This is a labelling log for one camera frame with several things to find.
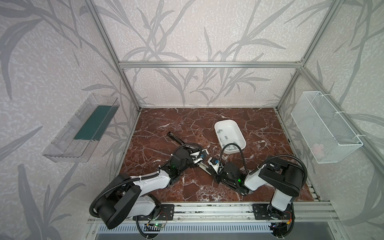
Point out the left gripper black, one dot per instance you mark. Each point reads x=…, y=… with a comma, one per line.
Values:
x=190, y=151

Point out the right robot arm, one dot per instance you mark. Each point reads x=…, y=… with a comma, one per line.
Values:
x=286, y=173

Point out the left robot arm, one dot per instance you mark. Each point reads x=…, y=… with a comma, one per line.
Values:
x=127, y=196

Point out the staple strips in tray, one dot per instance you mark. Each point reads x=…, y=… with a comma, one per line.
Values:
x=228, y=136

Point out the white plastic tray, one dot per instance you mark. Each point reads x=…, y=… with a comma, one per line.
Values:
x=230, y=125

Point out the green circuit board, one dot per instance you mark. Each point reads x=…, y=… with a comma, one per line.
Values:
x=155, y=226

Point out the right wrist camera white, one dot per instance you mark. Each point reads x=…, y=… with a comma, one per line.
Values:
x=215, y=164

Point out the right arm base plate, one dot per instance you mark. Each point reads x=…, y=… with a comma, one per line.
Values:
x=268, y=213

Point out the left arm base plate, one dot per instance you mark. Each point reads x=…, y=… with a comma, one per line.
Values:
x=163, y=212

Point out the aluminium front rail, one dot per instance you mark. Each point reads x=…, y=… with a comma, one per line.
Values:
x=243, y=212

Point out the white wire mesh basket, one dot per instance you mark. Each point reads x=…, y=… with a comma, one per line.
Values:
x=328, y=135

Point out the clear plastic wall bin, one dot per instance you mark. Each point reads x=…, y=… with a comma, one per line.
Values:
x=79, y=138

